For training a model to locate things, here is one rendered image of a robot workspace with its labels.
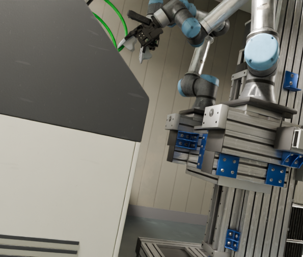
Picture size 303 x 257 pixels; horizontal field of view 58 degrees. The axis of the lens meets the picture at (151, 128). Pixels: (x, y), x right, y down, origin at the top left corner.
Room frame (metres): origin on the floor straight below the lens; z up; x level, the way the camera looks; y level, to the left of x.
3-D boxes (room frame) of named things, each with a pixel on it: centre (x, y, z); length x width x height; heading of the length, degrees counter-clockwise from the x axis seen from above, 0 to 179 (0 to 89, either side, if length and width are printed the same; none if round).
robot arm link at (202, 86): (1.62, -0.28, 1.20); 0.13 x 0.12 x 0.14; 43
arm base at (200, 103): (1.62, -0.29, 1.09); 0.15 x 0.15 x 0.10
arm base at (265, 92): (1.14, -0.41, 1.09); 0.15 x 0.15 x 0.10
